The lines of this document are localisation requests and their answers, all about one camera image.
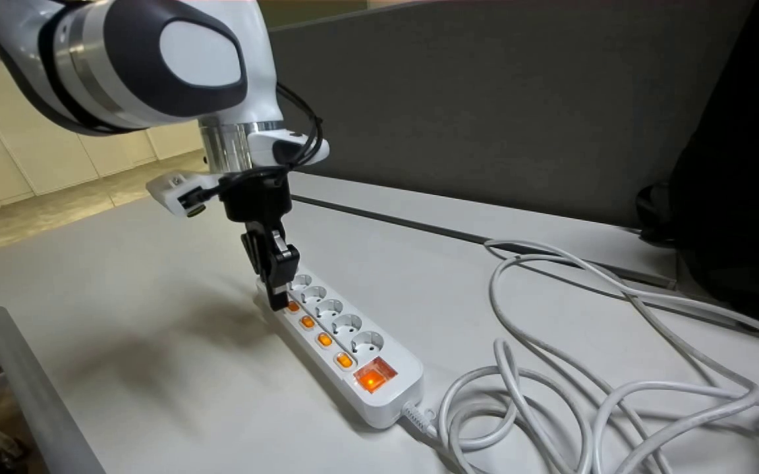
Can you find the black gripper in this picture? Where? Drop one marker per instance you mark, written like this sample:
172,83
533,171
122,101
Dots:
255,196

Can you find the white power strip orange switches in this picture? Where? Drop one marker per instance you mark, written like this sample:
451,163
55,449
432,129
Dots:
349,351

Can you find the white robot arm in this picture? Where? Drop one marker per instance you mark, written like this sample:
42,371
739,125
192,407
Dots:
133,60

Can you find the grey partition panel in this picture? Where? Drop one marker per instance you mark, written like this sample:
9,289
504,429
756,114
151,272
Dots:
500,96

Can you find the black backpack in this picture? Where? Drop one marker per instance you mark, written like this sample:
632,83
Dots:
739,167

